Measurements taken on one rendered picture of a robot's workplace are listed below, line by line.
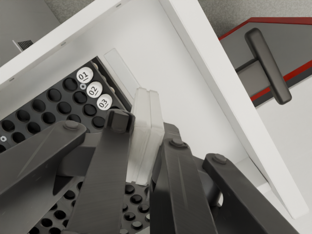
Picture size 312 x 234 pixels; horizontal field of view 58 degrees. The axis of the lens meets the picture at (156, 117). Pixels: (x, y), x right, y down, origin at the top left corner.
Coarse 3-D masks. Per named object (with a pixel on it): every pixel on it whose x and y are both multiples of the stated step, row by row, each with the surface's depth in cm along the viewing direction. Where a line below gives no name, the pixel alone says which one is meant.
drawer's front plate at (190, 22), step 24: (168, 0) 21; (192, 0) 20; (192, 24) 21; (192, 48) 25; (216, 48) 22; (216, 72) 22; (216, 96) 30; (240, 96) 23; (240, 120) 24; (264, 144) 24; (264, 168) 25; (288, 192) 26
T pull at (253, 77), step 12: (252, 36) 23; (252, 48) 24; (264, 48) 23; (252, 60) 24; (264, 60) 24; (240, 72) 24; (252, 72) 24; (264, 72) 24; (276, 72) 24; (252, 84) 24; (264, 84) 24; (276, 84) 24; (252, 96) 25; (276, 96) 25; (288, 96) 25
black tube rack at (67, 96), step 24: (72, 72) 27; (48, 96) 25; (72, 96) 25; (120, 96) 28; (0, 120) 29; (24, 120) 26; (48, 120) 30; (96, 120) 29; (0, 144) 27; (72, 192) 32; (144, 192) 29; (48, 216) 29; (144, 216) 30
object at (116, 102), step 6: (84, 66) 24; (90, 66) 24; (96, 72) 25; (96, 78) 25; (102, 78) 25; (102, 84) 25; (108, 84) 26; (102, 90) 25; (108, 90) 25; (114, 96) 25; (96, 102) 26; (114, 102) 26; (120, 102) 26; (120, 108) 26
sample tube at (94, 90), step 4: (92, 84) 24; (96, 84) 24; (100, 84) 25; (88, 88) 24; (92, 88) 24; (96, 88) 24; (100, 88) 24; (88, 92) 24; (92, 92) 24; (96, 92) 24; (100, 92) 24; (92, 96) 24; (96, 96) 24
